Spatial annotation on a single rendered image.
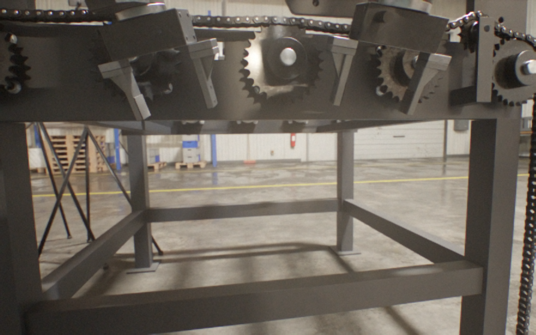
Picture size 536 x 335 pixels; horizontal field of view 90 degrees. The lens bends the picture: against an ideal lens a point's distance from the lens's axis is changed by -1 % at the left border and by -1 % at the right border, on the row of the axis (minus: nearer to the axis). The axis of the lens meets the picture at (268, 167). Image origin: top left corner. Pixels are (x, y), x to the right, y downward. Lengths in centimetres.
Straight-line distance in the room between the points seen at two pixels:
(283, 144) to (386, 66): 924
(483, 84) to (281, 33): 48
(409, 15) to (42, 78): 68
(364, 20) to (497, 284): 80
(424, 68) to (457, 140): 1292
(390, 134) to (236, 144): 588
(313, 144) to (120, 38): 974
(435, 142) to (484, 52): 1185
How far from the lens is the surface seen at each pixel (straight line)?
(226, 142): 965
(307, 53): 63
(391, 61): 70
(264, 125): 158
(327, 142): 1029
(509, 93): 91
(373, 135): 1108
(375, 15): 46
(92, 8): 44
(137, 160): 160
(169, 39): 47
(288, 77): 58
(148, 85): 60
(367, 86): 72
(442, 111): 83
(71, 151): 882
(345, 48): 46
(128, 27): 50
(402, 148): 1173
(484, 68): 82
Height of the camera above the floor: 69
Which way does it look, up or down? 5 degrees down
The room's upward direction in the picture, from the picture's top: 1 degrees counter-clockwise
